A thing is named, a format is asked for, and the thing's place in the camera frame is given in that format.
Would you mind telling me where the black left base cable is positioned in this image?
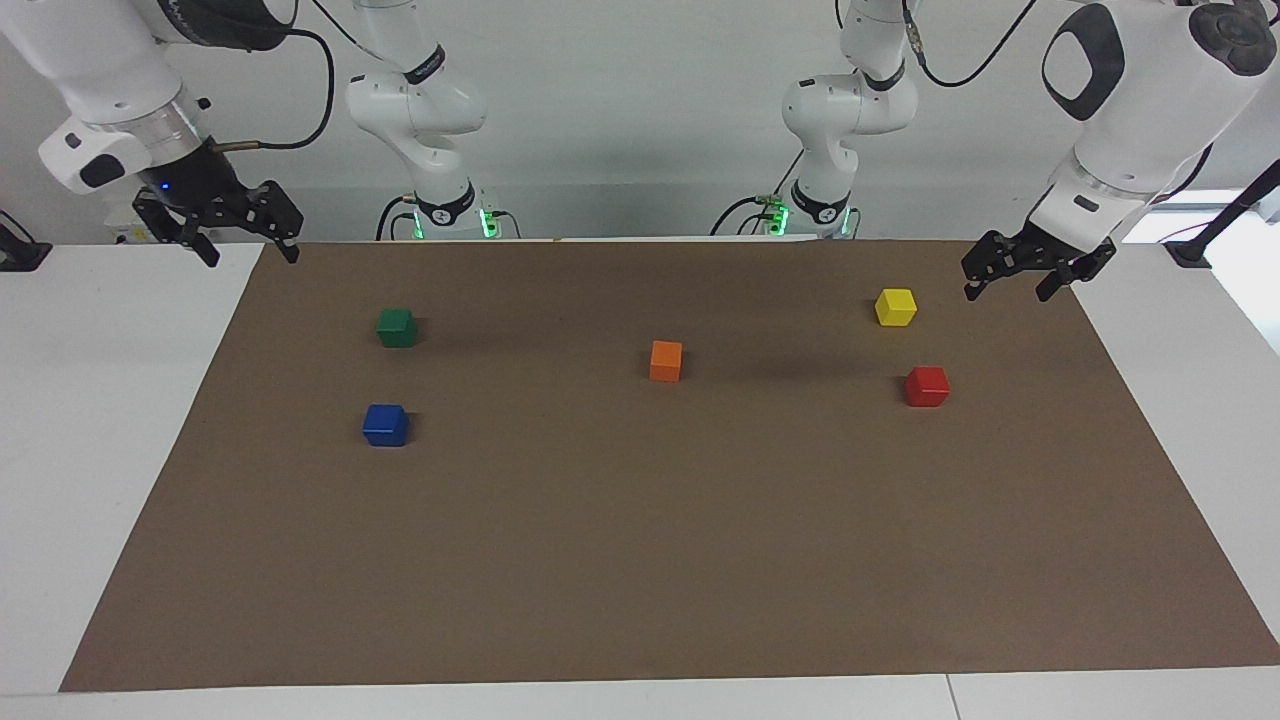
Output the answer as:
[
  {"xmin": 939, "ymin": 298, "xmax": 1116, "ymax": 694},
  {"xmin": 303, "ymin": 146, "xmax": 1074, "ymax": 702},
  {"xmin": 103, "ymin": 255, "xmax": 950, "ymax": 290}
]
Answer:
[{"xmin": 710, "ymin": 150, "xmax": 806, "ymax": 237}]

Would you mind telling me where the black base cable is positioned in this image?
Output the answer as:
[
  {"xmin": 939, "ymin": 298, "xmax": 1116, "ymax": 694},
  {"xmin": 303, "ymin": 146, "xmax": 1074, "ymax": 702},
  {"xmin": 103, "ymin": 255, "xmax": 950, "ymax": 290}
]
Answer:
[
  {"xmin": 710, "ymin": 150, "xmax": 806, "ymax": 237},
  {"xmin": 376, "ymin": 195, "xmax": 419, "ymax": 241}
]

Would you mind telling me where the white box with label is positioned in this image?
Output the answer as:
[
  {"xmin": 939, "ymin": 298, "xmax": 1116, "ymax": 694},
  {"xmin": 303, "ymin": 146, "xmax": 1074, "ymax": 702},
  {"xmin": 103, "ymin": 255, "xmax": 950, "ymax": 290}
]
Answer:
[{"xmin": 105, "ymin": 192, "xmax": 161, "ymax": 244}]

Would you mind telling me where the brown paper mat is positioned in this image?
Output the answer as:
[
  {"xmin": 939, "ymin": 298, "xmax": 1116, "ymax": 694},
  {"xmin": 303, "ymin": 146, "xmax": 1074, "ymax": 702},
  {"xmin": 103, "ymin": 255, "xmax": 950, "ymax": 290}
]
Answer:
[{"xmin": 58, "ymin": 238, "xmax": 1280, "ymax": 693}]

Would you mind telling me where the black right base cable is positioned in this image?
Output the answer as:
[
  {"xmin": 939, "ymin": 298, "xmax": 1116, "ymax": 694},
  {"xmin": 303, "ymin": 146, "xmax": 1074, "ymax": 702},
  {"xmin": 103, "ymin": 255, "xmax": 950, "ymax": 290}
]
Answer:
[{"xmin": 376, "ymin": 195, "xmax": 419, "ymax": 241}]

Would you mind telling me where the blue cube block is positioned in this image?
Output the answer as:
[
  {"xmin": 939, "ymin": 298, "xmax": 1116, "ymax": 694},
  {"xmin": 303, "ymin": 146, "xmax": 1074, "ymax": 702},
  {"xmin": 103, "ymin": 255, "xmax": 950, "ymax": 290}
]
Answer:
[{"xmin": 362, "ymin": 403, "xmax": 410, "ymax": 448}]

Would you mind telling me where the black clamp stand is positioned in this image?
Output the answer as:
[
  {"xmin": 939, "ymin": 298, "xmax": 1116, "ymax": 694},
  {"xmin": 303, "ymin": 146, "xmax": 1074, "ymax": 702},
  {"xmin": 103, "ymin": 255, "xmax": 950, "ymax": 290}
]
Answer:
[
  {"xmin": 1165, "ymin": 160, "xmax": 1280, "ymax": 269},
  {"xmin": 0, "ymin": 210, "xmax": 53, "ymax": 273}
]

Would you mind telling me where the red cube block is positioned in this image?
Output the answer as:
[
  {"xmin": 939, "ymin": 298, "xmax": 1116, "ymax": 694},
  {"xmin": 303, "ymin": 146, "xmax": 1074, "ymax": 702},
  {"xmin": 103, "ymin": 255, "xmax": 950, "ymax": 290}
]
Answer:
[{"xmin": 905, "ymin": 366, "xmax": 951, "ymax": 408}]

